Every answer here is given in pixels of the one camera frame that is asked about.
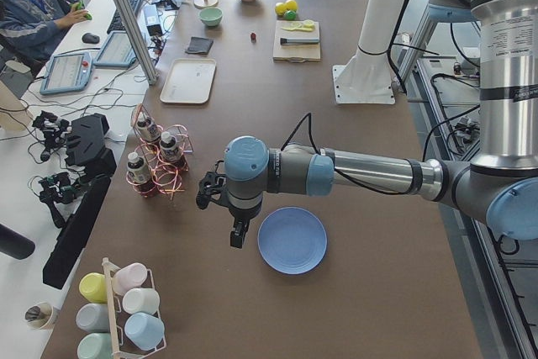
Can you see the white cup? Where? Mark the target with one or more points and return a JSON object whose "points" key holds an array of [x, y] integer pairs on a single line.
{"points": [[144, 300]]}

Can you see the copper wire bottle rack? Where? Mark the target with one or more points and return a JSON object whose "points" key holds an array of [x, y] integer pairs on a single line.
{"points": [[166, 176]]}

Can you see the blue teach pendant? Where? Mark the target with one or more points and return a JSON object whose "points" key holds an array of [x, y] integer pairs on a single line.
{"points": [[67, 73], [116, 52]]}

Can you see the tea bottle front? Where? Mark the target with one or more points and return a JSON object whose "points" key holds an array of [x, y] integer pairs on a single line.
{"points": [[139, 174]]}

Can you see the tea bottle back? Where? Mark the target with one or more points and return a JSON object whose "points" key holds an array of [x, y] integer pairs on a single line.
{"points": [[147, 129]]}

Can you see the wooden cutting board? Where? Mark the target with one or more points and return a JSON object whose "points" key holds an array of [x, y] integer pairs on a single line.
{"points": [[295, 53]]}

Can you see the white wire cup rack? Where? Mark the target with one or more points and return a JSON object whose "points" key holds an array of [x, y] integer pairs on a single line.
{"points": [[122, 346]]}

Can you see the black computer mouse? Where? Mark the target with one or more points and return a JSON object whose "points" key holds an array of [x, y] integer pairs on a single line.
{"points": [[89, 38]]}

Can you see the steel muddler black tip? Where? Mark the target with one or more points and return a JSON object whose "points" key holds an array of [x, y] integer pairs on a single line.
{"points": [[298, 41]]}

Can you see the grey cup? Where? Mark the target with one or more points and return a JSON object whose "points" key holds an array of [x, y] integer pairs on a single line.
{"points": [[93, 318]]}

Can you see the green ceramic bowl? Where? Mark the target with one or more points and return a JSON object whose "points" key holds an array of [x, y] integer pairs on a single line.
{"points": [[211, 17]]}

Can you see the cream rabbit tray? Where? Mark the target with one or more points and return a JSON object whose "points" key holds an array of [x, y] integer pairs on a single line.
{"points": [[189, 81]]}

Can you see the tea bottle middle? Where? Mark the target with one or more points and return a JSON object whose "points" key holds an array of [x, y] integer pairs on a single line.
{"points": [[169, 148]]}

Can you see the seated person blue hoodie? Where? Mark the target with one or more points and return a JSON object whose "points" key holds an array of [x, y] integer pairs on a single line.
{"points": [[35, 28]]}

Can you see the mint green cup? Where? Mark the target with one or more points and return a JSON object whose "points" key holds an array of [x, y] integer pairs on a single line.
{"points": [[95, 346]]}

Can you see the light blue cup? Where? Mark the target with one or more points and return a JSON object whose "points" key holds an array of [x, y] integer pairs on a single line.
{"points": [[144, 330]]}

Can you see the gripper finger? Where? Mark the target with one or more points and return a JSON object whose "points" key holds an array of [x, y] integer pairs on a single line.
{"points": [[238, 233]]}

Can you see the yellow cup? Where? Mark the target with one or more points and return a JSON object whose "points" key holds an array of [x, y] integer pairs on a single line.
{"points": [[93, 288]]}

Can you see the blue round plate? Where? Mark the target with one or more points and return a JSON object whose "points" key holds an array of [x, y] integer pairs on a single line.
{"points": [[292, 240]]}

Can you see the green lime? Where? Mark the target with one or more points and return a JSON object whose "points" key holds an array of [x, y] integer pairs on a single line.
{"points": [[290, 15]]}

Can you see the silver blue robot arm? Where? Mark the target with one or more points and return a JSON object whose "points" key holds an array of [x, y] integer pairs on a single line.
{"points": [[497, 187]]}

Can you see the yellow lemon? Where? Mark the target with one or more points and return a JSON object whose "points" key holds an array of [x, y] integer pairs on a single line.
{"points": [[280, 9], [291, 5]]}

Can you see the paper cup with utensils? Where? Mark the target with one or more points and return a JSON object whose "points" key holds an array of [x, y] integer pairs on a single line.
{"points": [[41, 316]]}

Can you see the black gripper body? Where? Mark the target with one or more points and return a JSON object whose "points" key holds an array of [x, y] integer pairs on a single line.
{"points": [[239, 214]]}

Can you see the grey folded cloth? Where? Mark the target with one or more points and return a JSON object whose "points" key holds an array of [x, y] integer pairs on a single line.
{"points": [[199, 46]]}

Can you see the tea bottle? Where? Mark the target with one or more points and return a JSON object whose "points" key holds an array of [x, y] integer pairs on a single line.
{"points": [[169, 148], [139, 174], [147, 129]]}

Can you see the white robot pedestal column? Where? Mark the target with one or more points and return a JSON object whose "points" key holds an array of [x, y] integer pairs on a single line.
{"points": [[367, 78]]}

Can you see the pink cup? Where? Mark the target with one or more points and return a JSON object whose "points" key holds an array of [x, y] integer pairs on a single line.
{"points": [[129, 277]]}

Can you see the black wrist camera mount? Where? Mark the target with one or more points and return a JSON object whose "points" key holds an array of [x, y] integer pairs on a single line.
{"points": [[212, 188]]}

